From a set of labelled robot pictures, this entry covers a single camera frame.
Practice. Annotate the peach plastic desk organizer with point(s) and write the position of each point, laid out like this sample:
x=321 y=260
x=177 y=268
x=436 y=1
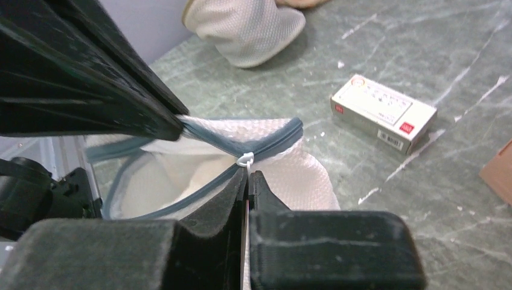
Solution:
x=497 y=173

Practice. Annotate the floral fabric pouch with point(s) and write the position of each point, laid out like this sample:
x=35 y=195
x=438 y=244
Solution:
x=301 y=4

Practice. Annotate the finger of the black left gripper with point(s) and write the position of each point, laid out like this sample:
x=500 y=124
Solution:
x=66 y=69

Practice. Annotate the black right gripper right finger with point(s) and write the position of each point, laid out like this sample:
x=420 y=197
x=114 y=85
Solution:
x=292 y=249

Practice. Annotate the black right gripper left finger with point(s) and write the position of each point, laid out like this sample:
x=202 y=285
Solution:
x=204 y=250

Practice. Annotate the white cardboard box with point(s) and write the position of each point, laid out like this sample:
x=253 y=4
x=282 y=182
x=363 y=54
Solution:
x=397 y=119

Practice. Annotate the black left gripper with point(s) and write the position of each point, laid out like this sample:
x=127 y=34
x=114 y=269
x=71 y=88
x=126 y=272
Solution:
x=29 y=194

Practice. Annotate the round white mesh laundry bag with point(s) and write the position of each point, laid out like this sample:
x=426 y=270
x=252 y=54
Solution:
x=272 y=146

